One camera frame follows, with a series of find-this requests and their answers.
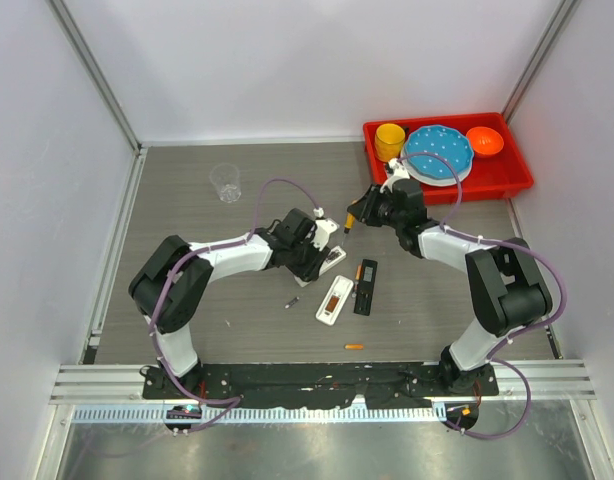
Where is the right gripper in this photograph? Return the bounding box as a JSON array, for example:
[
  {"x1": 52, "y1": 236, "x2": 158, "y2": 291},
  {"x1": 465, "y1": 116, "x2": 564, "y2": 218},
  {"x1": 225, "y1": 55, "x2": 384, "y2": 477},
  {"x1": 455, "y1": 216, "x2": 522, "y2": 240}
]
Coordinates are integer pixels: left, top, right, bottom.
[{"x1": 348, "y1": 183, "x2": 404, "y2": 229}]

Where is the yellow handled screwdriver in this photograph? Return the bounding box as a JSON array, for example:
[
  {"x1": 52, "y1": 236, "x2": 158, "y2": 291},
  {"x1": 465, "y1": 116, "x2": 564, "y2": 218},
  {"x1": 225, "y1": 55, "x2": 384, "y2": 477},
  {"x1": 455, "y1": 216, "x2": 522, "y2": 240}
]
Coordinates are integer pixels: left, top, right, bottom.
[{"x1": 340, "y1": 213, "x2": 355, "y2": 246}]

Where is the white remote with batteries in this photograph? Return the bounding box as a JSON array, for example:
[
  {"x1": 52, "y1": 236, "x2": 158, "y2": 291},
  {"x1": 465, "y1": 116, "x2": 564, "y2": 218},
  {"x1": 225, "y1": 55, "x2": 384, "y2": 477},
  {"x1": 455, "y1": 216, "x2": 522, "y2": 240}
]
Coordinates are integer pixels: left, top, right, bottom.
[{"x1": 292, "y1": 246, "x2": 346, "y2": 287}]

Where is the black remote control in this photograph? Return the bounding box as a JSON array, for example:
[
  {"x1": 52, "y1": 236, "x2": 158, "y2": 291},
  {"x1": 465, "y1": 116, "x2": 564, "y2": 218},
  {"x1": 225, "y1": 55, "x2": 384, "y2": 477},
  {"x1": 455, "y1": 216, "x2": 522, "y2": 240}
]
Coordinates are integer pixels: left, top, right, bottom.
[{"x1": 354, "y1": 259, "x2": 378, "y2": 316}]

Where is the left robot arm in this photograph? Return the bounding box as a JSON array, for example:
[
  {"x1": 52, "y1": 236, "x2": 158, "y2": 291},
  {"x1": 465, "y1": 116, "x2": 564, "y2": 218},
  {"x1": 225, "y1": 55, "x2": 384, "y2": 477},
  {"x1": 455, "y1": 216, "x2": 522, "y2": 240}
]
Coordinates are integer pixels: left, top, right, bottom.
[{"x1": 128, "y1": 208, "x2": 339, "y2": 399}]

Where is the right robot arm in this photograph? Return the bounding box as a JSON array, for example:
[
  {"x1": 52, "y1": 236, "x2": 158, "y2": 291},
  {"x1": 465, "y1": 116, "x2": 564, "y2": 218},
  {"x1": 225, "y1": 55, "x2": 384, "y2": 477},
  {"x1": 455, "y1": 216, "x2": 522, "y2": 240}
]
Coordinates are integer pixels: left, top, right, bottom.
[{"x1": 347, "y1": 179, "x2": 553, "y2": 395}]

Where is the yellow plastic cup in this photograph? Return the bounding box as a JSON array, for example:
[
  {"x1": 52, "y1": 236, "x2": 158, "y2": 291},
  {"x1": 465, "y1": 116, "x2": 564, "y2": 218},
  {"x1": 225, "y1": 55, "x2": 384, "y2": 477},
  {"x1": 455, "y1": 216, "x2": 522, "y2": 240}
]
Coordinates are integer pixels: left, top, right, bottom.
[{"x1": 374, "y1": 123, "x2": 406, "y2": 163}]

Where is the pale grey plate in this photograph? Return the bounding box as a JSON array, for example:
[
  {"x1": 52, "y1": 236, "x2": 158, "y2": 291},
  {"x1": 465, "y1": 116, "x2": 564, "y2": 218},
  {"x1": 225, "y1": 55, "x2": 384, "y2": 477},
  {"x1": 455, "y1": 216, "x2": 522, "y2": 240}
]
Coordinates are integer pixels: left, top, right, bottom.
[{"x1": 400, "y1": 149, "x2": 474, "y2": 187}]

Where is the blue dotted plate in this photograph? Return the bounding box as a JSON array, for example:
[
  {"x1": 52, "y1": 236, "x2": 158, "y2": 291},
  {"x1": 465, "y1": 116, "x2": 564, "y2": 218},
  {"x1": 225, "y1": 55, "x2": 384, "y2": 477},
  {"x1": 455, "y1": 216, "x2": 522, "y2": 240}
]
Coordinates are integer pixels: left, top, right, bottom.
[{"x1": 401, "y1": 125, "x2": 474, "y2": 180}]

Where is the clear plastic cup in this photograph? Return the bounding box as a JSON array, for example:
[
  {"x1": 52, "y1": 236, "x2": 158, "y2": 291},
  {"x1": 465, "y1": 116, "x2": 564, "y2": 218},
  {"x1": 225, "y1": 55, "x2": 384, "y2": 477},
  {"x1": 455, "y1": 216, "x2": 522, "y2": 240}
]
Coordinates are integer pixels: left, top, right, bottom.
[{"x1": 209, "y1": 163, "x2": 241, "y2": 203}]

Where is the orange bowl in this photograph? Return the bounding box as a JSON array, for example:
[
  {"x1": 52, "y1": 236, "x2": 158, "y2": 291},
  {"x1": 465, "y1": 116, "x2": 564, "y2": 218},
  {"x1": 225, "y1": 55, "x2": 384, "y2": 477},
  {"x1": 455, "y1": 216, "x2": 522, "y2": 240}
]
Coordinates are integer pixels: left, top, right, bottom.
[{"x1": 466, "y1": 126, "x2": 504, "y2": 158}]

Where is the red plastic tray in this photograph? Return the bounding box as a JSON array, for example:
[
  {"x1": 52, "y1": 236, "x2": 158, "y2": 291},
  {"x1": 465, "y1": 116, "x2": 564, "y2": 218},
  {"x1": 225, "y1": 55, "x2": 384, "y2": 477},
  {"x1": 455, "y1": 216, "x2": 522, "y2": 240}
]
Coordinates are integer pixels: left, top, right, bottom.
[{"x1": 363, "y1": 112, "x2": 534, "y2": 205}]

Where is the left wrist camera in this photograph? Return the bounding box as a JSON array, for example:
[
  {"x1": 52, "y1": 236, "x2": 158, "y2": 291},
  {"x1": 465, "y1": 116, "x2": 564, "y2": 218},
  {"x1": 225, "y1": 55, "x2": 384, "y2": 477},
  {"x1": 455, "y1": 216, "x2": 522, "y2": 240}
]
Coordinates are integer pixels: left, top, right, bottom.
[{"x1": 311, "y1": 207, "x2": 340, "y2": 251}]

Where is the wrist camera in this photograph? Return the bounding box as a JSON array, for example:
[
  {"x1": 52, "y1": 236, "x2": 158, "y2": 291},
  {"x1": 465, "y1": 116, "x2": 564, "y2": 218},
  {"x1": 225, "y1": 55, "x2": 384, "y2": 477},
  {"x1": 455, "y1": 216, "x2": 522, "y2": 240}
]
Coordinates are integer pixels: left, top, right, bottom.
[
  {"x1": 380, "y1": 158, "x2": 410, "y2": 193},
  {"x1": 311, "y1": 207, "x2": 340, "y2": 251}
]

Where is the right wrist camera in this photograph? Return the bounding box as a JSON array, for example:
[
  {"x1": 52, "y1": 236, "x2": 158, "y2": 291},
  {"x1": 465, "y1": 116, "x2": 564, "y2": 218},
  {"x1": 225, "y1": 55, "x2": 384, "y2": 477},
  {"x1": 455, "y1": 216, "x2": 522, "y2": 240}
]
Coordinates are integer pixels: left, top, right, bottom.
[{"x1": 380, "y1": 158, "x2": 410, "y2": 193}]

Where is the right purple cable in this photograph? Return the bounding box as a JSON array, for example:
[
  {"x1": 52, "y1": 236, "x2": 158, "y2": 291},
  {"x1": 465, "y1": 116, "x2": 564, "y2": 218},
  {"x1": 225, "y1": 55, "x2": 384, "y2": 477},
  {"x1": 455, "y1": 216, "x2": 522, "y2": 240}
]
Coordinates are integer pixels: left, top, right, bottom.
[{"x1": 396, "y1": 152, "x2": 568, "y2": 441}]

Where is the purple cable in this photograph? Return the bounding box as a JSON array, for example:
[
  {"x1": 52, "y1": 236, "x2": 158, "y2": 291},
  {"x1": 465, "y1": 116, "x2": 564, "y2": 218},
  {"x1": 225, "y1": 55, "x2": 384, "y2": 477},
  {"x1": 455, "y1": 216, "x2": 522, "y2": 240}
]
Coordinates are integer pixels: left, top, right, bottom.
[
  {"x1": 149, "y1": 178, "x2": 323, "y2": 432},
  {"x1": 396, "y1": 152, "x2": 568, "y2": 441}
]

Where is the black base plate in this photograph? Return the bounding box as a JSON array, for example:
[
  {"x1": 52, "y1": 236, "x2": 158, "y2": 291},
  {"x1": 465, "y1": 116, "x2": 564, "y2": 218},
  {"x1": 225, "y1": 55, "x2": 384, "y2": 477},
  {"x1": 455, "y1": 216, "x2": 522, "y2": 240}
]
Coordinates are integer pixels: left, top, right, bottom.
[{"x1": 139, "y1": 362, "x2": 499, "y2": 410}]

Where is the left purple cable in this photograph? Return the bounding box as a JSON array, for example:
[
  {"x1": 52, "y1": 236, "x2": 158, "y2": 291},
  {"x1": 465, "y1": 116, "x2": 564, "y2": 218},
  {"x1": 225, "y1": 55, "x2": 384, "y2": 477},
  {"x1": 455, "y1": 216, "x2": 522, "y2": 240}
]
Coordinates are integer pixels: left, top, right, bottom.
[{"x1": 149, "y1": 178, "x2": 323, "y2": 432}]

